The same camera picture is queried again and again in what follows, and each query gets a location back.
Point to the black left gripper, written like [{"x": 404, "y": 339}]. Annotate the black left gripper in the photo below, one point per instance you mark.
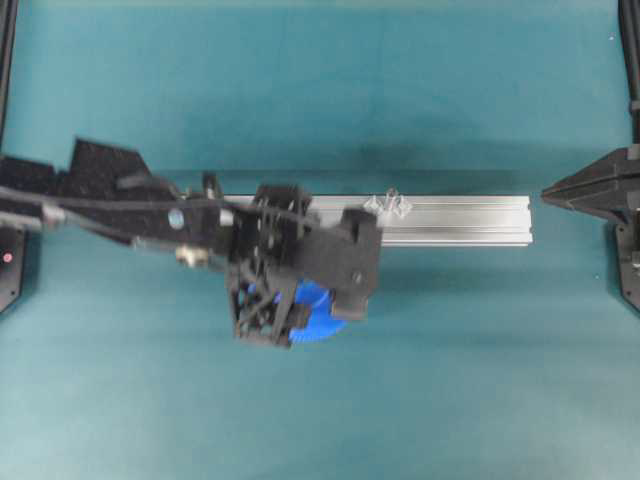
[{"x": 344, "y": 259}]

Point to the large blue gear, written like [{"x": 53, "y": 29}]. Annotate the large blue gear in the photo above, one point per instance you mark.
[{"x": 317, "y": 320}]

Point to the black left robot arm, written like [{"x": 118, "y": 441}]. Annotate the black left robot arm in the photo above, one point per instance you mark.
[{"x": 111, "y": 192}]

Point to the clear shaft bracket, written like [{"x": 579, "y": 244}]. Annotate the clear shaft bracket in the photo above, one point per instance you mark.
[{"x": 392, "y": 204}]

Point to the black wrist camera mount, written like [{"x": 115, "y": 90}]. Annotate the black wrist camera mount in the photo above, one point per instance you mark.
[{"x": 263, "y": 230}]

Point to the silver aluminium extrusion rail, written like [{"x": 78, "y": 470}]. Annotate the silver aluminium extrusion rail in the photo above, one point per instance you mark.
[{"x": 443, "y": 221}]

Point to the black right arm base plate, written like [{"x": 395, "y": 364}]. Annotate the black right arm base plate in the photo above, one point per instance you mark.
[{"x": 627, "y": 247}]

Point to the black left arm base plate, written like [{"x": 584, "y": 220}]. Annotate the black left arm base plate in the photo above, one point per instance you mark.
[{"x": 13, "y": 251}]

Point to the black frame upright post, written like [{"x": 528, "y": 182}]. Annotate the black frame upright post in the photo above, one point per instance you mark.
[{"x": 628, "y": 17}]

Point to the black left frame post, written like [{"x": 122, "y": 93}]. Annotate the black left frame post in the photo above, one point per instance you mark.
[{"x": 8, "y": 19}]

